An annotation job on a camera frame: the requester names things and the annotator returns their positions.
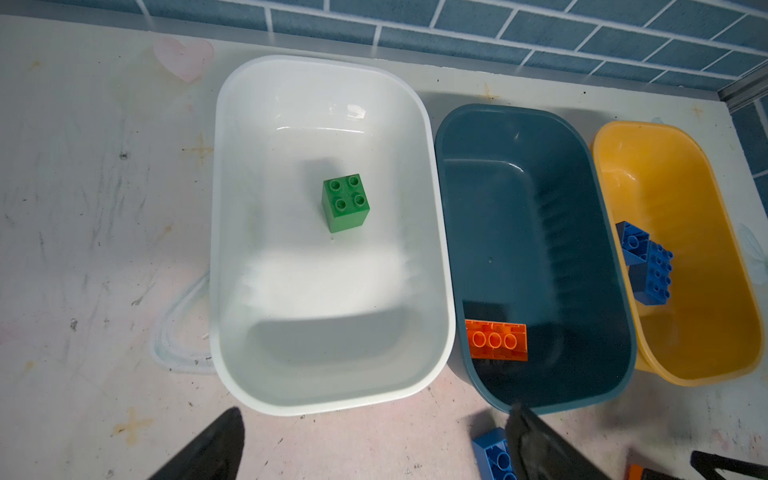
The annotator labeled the small blue brick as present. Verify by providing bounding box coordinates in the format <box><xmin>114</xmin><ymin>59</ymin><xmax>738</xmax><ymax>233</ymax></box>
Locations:
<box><xmin>616</xmin><ymin>221</ymin><xmax>650</xmax><ymax>266</ymax></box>

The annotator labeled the blue long brick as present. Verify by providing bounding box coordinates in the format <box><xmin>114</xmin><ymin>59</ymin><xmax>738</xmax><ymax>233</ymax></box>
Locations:
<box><xmin>629</xmin><ymin>240</ymin><xmax>674</xmax><ymax>306</ymax></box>

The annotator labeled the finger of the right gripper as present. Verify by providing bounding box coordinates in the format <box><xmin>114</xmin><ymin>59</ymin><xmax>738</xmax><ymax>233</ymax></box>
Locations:
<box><xmin>690</xmin><ymin>450</ymin><xmax>768</xmax><ymax>480</ymax></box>

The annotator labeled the orange brick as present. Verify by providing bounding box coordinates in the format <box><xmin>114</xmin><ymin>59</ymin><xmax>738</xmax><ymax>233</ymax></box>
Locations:
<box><xmin>626</xmin><ymin>464</ymin><xmax>680</xmax><ymax>480</ymax></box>
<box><xmin>465</xmin><ymin>319</ymin><xmax>528</xmax><ymax>362</ymax></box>

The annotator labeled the dark teal plastic bin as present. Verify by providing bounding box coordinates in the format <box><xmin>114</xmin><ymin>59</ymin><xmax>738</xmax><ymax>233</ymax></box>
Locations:
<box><xmin>435</xmin><ymin>104</ymin><xmax>637</xmax><ymax>414</ymax></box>

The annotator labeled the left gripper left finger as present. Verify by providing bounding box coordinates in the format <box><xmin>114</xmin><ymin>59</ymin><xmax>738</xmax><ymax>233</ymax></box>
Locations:
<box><xmin>150</xmin><ymin>407</ymin><xmax>245</xmax><ymax>480</ymax></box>

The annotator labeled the yellow plastic bin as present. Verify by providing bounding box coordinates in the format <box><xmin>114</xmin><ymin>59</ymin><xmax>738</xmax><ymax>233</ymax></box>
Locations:
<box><xmin>591</xmin><ymin>121</ymin><xmax>765</xmax><ymax>387</ymax></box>

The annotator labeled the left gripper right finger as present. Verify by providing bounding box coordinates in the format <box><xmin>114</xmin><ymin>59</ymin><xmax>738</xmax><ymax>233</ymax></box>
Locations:
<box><xmin>505</xmin><ymin>403</ymin><xmax>608</xmax><ymax>480</ymax></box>

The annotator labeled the green square brick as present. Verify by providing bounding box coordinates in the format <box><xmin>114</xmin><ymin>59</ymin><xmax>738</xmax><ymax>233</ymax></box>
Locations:
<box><xmin>322</xmin><ymin>174</ymin><xmax>370</xmax><ymax>233</ymax></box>

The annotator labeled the white plastic bin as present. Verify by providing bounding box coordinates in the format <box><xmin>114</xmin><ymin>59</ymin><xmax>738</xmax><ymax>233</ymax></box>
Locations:
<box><xmin>209</xmin><ymin>55</ymin><xmax>456</xmax><ymax>416</ymax></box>

